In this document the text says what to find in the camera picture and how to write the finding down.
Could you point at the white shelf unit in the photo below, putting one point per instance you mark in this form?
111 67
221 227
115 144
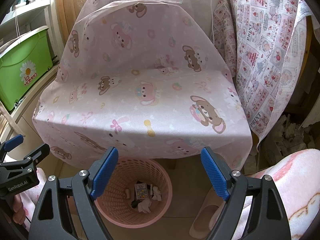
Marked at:
30 10

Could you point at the strawberry printed quilt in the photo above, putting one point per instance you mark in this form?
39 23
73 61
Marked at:
262 55

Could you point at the wooden door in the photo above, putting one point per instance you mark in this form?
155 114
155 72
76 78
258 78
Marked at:
65 10

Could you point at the beige white roll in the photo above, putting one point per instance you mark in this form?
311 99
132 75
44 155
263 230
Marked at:
128 195

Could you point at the pink plastic wastebasket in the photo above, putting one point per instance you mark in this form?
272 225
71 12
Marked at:
160 180

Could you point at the cartoon printed small carton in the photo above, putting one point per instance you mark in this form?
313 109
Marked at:
140 191

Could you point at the large white tissue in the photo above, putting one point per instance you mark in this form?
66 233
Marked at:
145 206

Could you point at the person's left hand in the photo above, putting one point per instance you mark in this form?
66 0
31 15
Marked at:
19 210

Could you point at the pink slipper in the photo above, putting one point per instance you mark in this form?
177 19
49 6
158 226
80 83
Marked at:
202 225

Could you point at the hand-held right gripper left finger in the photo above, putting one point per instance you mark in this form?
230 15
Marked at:
105 172

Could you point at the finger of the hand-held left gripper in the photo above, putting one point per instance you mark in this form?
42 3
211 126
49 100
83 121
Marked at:
35 157
13 142

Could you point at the pink bear printed cloth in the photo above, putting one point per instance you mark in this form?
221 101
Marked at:
150 92

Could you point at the person's right leg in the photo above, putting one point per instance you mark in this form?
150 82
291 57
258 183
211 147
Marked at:
295 192

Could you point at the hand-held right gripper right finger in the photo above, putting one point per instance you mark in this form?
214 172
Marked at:
213 172

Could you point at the blue white tag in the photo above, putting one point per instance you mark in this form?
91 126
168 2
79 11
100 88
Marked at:
20 101

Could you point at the green plastic storage box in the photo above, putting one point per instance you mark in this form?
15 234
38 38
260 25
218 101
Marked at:
22 62

